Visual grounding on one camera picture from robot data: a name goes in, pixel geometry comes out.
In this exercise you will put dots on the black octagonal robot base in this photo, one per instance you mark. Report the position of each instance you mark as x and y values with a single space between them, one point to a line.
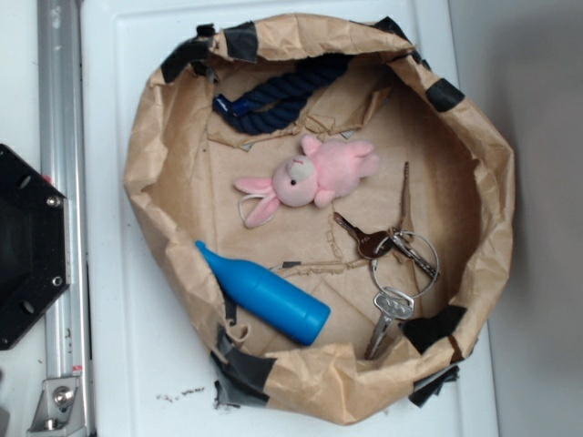
33 247

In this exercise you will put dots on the brown paper bag bin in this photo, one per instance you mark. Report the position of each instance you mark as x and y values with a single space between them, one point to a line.
183 159

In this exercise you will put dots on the pink plush bunny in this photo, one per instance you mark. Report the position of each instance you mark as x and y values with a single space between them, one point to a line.
323 172

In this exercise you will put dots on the blue plastic bottle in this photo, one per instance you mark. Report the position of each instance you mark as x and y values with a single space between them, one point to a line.
276 301

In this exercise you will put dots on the brass round-head key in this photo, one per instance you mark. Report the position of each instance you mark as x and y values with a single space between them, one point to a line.
369 246

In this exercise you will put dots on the long bronze key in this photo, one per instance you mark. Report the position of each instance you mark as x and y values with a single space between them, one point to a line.
405 199

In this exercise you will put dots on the silver key with emblem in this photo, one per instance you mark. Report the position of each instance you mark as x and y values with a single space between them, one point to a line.
391 308

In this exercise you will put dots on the small silver key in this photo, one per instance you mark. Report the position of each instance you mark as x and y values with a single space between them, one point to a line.
407 249

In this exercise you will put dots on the aluminium extrusion rail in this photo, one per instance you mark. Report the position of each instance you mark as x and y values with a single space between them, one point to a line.
62 160

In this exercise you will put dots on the metal corner bracket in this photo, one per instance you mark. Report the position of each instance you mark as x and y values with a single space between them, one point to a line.
59 411

